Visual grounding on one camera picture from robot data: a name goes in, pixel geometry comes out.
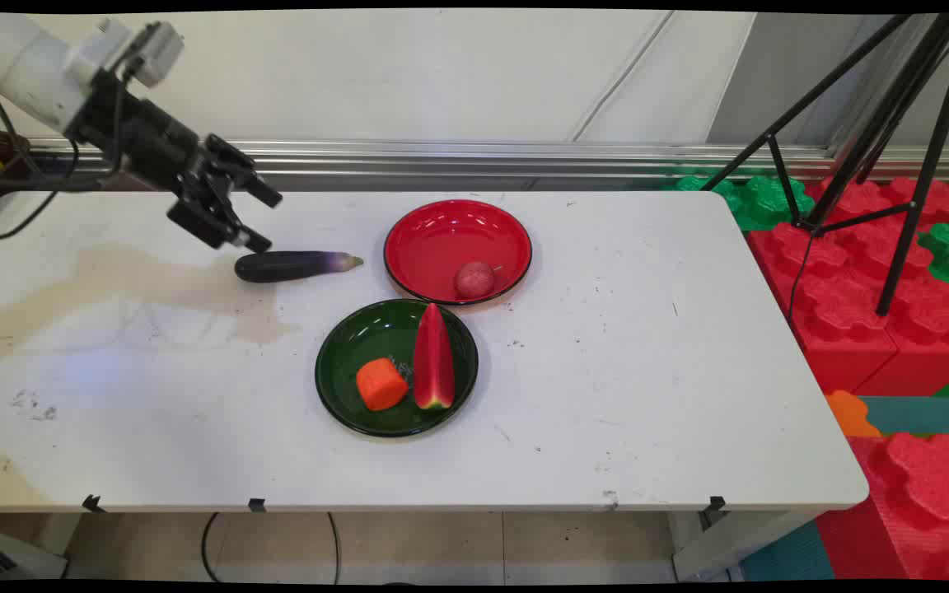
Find black floor cable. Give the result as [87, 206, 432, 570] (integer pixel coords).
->
[199, 511, 343, 586]

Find toy watermelon slice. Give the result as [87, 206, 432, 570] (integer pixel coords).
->
[412, 302, 456, 411]

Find purple toy eggplant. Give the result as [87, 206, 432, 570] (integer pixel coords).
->
[234, 250, 365, 284]

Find orange toy carrot piece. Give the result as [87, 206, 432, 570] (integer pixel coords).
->
[355, 357, 409, 412]

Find red foam block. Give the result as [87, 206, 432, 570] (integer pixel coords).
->
[853, 268, 949, 398]
[814, 432, 949, 582]
[804, 175, 949, 233]
[747, 221, 901, 395]

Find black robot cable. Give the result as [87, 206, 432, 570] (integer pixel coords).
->
[0, 81, 125, 242]

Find white table leg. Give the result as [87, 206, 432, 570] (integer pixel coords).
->
[671, 508, 823, 582]

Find teal foam mat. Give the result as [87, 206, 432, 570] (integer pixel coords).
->
[858, 395, 949, 436]

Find red toy lychee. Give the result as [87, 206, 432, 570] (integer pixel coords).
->
[453, 261, 498, 300]

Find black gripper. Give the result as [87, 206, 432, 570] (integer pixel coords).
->
[69, 72, 284, 254]

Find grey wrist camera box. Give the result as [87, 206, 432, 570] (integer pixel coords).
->
[71, 20, 186, 90]

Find dark green plate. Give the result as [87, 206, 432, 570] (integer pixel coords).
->
[315, 298, 479, 438]

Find black tripod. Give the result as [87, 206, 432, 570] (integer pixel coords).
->
[701, 12, 949, 319]

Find orange foam block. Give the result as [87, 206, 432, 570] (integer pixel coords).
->
[824, 390, 884, 439]

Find aluminium wall rail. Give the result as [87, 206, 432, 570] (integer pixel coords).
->
[26, 138, 949, 184]

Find red plate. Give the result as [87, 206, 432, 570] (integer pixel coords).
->
[383, 198, 534, 306]

